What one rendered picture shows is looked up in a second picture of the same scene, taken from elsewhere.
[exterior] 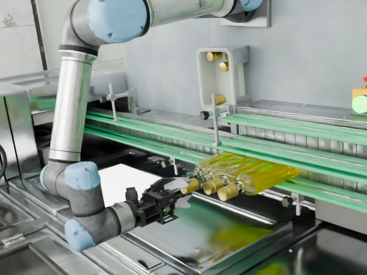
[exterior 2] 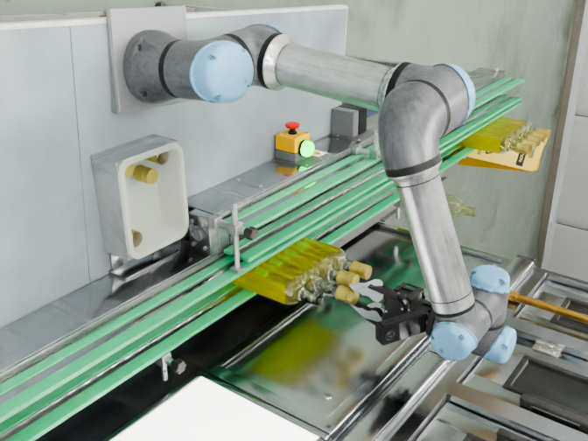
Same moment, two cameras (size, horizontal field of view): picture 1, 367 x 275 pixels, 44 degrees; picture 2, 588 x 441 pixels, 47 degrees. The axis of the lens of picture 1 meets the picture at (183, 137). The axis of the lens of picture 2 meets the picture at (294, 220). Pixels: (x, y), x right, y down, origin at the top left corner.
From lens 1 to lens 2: 207 cm
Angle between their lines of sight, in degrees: 97
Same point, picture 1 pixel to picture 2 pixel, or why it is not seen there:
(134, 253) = (417, 376)
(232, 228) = (341, 316)
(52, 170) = (478, 314)
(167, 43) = not seen: outside the picture
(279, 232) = not seen: hidden behind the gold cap
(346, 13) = not seen: hidden behind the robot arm
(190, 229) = (351, 344)
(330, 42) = (245, 102)
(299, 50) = (217, 120)
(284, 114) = (269, 190)
